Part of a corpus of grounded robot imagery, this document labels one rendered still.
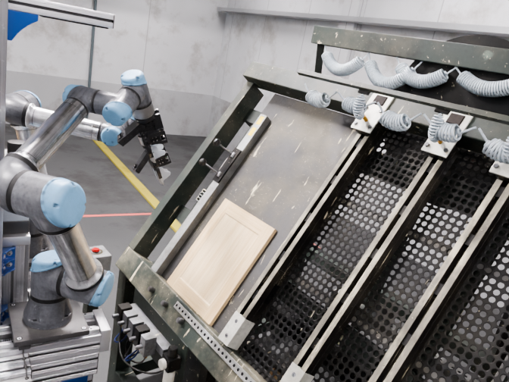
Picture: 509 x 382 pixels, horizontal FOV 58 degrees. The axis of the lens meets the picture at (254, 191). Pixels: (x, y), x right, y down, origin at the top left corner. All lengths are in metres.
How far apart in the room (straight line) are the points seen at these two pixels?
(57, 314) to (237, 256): 0.78
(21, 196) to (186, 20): 8.45
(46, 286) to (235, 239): 0.85
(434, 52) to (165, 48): 7.45
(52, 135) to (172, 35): 8.11
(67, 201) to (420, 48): 1.79
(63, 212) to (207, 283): 1.02
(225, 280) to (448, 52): 1.44
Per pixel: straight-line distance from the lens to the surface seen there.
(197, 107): 9.80
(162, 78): 9.43
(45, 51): 8.87
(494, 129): 1.74
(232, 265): 2.02
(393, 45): 2.51
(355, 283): 1.67
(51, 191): 1.19
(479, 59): 2.28
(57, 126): 1.41
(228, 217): 2.16
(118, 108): 1.42
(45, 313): 1.65
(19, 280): 1.85
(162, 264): 2.29
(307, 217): 1.84
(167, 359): 2.02
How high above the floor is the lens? 2.01
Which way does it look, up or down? 17 degrees down
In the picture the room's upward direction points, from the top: 11 degrees clockwise
